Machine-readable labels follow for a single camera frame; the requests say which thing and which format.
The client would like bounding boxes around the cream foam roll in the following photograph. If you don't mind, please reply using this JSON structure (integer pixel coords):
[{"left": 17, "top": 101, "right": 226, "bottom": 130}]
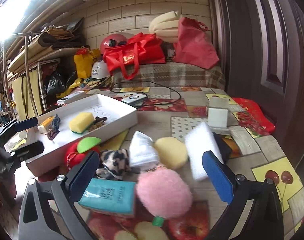
[{"left": 149, "top": 11, "right": 181, "bottom": 43}]

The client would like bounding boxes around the pink plush pig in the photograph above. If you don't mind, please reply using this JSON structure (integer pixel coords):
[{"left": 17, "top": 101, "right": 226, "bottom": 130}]
[{"left": 136, "top": 165, "right": 193, "bottom": 220}]

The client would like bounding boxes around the white power bank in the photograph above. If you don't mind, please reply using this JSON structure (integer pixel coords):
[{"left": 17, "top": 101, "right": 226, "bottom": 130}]
[{"left": 57, "top": 91, "right": 86, "bottom": 106}]

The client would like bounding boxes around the fruit print tablecloth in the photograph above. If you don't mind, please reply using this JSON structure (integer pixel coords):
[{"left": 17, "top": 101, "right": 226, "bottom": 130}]
[{"left": 37, "top": 86, "right": 304, "bottom": 240}]

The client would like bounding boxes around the white rectangular sponge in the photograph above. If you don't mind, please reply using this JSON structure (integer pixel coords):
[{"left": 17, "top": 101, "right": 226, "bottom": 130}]
[{"left": 185, "top": 122, "right": 224, "bottom": 181}]

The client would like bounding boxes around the chrome clothes rack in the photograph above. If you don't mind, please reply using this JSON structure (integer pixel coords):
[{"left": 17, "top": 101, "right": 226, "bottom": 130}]
[{"left": 1, "top": 31, "right": 41, "bottom": 120}]

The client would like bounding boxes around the black plastic bag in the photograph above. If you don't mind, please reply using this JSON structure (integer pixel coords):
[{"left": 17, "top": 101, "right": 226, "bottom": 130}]
[{"left": 45, "top": 71, "right": 77, "bottom": 96}]

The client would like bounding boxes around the grey blue hair tie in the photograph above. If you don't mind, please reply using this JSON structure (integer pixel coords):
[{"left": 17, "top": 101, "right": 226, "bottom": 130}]
[{"left": 46, "top": 114, "right": 62, "bottom": 141}]

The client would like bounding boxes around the red packet on table edge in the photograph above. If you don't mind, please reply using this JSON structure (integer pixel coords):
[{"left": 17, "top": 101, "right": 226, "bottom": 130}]
[{"left": 233, "top": 98, "right": 275, "bottom": 138}]

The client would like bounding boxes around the metal storage shelf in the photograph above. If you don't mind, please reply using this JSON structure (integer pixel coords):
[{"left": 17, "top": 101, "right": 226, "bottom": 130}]
[{"left": 8, "top": 18, "right": 89, "bottom": 112}]

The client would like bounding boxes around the black cable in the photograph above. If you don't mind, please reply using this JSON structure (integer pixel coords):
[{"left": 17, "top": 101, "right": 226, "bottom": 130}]
[{"left": 109, "top": 80, "right": 182, "bottom": 110}]

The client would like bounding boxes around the yellow green scrub sponge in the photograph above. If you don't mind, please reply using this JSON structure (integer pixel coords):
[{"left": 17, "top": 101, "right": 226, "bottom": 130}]
[{"left": 69, "top": 112, "right": 95, "bottom": 134}]

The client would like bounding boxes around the red plush apple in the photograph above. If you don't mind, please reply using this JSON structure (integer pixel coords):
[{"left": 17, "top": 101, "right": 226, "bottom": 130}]
[{"left": 64, "top": 137, "right": 101, "bottom": 170}]

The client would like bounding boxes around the red fabric bag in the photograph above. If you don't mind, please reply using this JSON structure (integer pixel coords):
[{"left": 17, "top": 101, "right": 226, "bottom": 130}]
[{"left": 173, "top": 17, "right": 219, "bottom": 69}]

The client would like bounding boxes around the white cardboard tray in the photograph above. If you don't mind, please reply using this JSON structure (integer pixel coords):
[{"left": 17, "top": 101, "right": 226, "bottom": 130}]
[{"left": 26, "top": 94, "right": 137, "bottom": 177}]

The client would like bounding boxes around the yellow curtain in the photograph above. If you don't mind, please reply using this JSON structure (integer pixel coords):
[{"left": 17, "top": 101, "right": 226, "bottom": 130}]
[{"left": 11, "top": 69, "right": 43, "bottom": 121}]

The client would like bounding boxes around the pink red helmet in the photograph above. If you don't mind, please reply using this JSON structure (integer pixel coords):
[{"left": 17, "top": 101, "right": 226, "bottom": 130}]
[{"left": 99, "top": 33, "right": 128, "bottom": 54}]

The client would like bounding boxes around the brown hair clip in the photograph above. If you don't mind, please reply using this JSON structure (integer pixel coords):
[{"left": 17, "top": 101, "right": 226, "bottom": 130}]
[{"left": 87, "top": 116, "right": 107, "bottom": 132}]

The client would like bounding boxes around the white face mask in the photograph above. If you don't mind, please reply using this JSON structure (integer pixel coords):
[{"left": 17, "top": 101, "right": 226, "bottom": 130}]
[{"left": 129, "top": 131, "right": 160, "bottom": 170}]

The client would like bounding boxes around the plaid covered bench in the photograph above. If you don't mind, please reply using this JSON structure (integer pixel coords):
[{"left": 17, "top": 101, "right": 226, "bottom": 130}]
[{"left": 111, "top": 62, "right": 226, "bottom": 89}]

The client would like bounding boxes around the teal tissue pack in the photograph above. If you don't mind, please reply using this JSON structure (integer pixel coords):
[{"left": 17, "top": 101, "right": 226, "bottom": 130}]
[{"left": 78, "top": 178, "right": 136, "bottom": 217}]

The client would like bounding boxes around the round yellow sponge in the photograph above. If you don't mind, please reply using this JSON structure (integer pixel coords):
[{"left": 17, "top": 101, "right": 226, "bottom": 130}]
[{"left": 154, "top": 137, "right": 188, "bottom": 170}]

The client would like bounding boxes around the small white box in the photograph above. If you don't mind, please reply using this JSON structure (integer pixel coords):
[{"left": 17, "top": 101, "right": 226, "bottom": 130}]
[{"left": 208, "top": 95, "right": 229, "bottom": 128}]

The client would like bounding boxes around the red tote bag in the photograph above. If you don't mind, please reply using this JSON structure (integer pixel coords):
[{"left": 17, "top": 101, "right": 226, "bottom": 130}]
[{"left": 103, "top": 33, "right": 166, "bottom": 80}]

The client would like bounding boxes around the yellow shopping bag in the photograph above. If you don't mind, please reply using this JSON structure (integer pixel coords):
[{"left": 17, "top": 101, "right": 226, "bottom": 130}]
[{"left": 74, "top": 47, "right": 100, "bottom": 79}]

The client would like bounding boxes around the white helmet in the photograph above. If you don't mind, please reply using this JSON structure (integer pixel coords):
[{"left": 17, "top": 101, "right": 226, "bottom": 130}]
[{"left": 91, "top": 60, "right": 110, "bottom": 79}]

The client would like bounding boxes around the yellow small tissue pack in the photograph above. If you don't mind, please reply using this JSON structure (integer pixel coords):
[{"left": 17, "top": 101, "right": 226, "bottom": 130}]
[{"left": 37, "top": 116, "right": 55, "bottom": 134}]

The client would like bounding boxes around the white wireless charger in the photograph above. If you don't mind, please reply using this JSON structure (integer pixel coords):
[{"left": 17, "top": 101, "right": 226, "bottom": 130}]
[{"left": 121, "top": 93, "right": 148, "bottom": 106}]

